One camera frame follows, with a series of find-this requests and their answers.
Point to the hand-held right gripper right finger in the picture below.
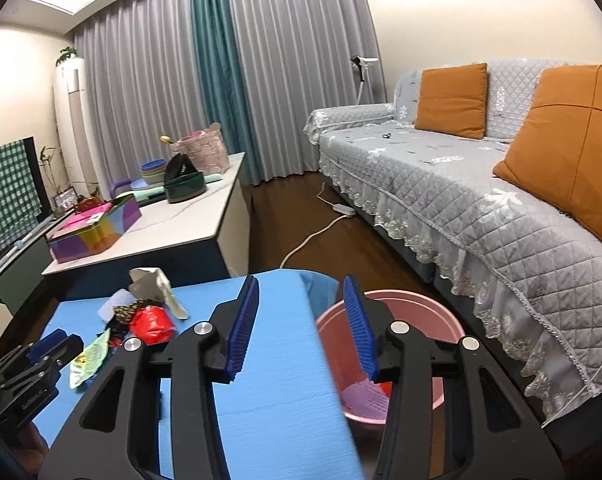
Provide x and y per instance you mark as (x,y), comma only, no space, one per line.
(358,330)

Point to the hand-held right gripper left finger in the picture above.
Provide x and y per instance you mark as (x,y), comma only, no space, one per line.
(243,330)

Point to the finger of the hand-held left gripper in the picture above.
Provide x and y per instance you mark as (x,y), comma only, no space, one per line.
(73,350)
(37,352)

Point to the green snack packet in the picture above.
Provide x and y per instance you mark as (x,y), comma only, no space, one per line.
(88,360)

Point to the pink plastic bin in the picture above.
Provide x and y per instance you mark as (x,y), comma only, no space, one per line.
(431,320)

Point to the person's left hand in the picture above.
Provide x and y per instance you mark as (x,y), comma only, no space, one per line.
(31,440)

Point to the small red wrapper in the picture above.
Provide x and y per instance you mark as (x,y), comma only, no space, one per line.
(383,389)

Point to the purple plastic wrapper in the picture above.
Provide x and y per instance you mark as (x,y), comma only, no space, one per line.
(363,396)

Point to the dark television cabinet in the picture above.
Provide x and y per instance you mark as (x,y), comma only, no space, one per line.
(21,270)

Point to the blue tablecloth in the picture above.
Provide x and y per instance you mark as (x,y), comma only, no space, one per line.
(281,410)

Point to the iridescent colourful box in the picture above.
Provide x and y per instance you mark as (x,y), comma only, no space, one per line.
(96,240)

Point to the white power strip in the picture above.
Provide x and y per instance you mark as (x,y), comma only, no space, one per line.
(343,210)

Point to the white top coffee table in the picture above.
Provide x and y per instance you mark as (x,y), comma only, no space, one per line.
(181,220)

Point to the red teapot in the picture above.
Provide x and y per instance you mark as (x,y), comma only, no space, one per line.
(88,205)

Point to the green checked cloth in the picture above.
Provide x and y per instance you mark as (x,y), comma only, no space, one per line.
(6,200)

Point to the black remote control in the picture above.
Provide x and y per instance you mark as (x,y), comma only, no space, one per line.
(150,199)

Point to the grey quilted sofa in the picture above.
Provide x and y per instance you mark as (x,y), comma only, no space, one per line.
(431,185)

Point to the mint green tray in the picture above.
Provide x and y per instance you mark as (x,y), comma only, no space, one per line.
(131,195)

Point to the black television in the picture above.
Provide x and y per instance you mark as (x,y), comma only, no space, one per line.
(40,185)

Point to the purple plastic object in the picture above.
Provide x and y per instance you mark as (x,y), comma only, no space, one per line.
(116,187)

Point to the light blue plate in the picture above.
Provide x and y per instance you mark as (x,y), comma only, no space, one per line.
(148,185)

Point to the pink lace basket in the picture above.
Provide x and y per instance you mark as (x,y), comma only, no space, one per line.
(206,155)

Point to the green bowl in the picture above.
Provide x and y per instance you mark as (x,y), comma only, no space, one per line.
(153,174)

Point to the blue bowl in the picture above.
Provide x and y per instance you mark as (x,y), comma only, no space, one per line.
(153,164)

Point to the bamboo plant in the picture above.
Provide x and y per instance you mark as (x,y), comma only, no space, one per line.
(48,160)

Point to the small yellow ornament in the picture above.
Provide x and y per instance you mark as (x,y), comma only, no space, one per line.
(166,138)

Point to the white standing air conditioner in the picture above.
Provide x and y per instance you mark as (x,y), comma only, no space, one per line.
(73,125)

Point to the teal curtain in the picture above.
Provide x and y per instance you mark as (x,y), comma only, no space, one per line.
(221,85)

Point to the orange cushion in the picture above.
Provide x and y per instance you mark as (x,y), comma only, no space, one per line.
(451,100)
(571,150)

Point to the white floor lamp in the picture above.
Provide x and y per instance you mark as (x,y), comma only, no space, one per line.
(363,67)

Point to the grey curtain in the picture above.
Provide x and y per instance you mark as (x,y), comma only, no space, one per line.
(141,85)
(291,60)

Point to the green potted plant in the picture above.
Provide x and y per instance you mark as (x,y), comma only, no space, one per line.
(67,54)

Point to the photo frame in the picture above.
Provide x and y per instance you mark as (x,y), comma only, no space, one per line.
(63,200)

